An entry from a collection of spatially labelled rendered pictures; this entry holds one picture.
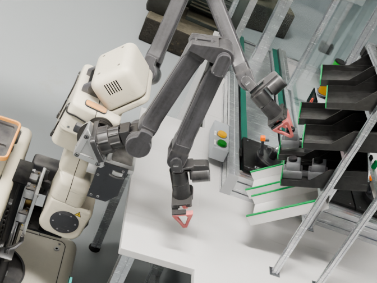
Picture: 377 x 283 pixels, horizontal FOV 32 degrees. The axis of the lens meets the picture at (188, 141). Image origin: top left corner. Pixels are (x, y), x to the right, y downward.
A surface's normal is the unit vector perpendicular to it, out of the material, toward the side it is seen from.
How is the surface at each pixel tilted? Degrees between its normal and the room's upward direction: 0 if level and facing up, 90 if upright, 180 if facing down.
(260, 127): 0
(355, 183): 90
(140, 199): 0
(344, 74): 25
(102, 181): 90
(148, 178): 0
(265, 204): 45
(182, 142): 77
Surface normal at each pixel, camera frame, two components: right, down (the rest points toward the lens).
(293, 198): -0.39, -0.84
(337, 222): -0.06, 0.55
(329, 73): -0.06, -0.88
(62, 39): 0.36, -0.77
